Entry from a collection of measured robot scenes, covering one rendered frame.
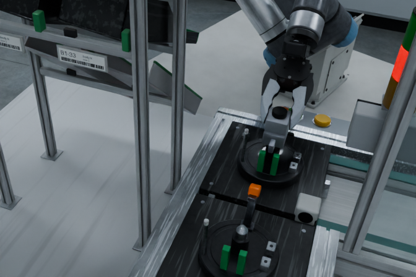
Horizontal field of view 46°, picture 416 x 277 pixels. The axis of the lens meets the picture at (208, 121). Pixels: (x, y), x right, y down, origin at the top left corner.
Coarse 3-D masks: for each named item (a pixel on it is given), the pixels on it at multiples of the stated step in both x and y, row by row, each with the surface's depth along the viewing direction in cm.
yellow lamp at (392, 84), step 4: (392, 80) 73; (388, 84) 74; (392, 84) 73; (396, 84) 72; (388, 88) 74; (392, 88) 73; (388, 92) 74; (392, 92) 73; (384, 96) 75; (388, 96) 74; (392, 96) 73; (384, 100) 75; (388, 100) 74; (384, 104) 75; (388, 104) 74; (388, 108) 75
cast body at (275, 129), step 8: (272, 112) 98; (280, 112) 97; (288, 112) 99; (272, 120) 97; (280, 120) 97; (288, 120) 97; (264, 128) 99; (272, 128) 98; (280, 128) 97; (288, 128) 102; (264, 136) 99; (272, 136) 98; (280, 136) 98; (272, 144) 98; (280, 144) 99; (272, 152) 98
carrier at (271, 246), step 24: (192, 216) 94; (216, 216) 94; (240, 216) 95; (264, 216) 95; (192, 240) 89; (216, 240) 87; (240, 240) 83; (264, 240) 88; (288, 240) 91; (312, 240) 91; (168, 264) 85; (192, 264) 85; (216, 264) 83; (240, 264) 80; (264, 264) 82; (288, 264) 86
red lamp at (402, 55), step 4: (400, 48) 71; (400, 52) 70; (404, 52) 69; (408, 52) 69; (400, 56) 70; (404, 56) 70; (396, 60) 72; (400, 60) 70; (404, 60) 70; (396, 64) 72; (400, 64) 71; (396, 68) 72; (400, 68) 71; (392, 72) 73; (396, 72) 72; (400, 72) 71; (392, 76) 73; (396, 76) 72; (400, 76) 71; (396, 80) 72
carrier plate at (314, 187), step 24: (240, 144) 112; (312, 144) 113; (216, 168) 105; (312, 168) 107; (216, 192) 99; (240, 192) 100; (264, 192) 100; (288, 192) 101; (312, 192) 101; (288, 216) 97
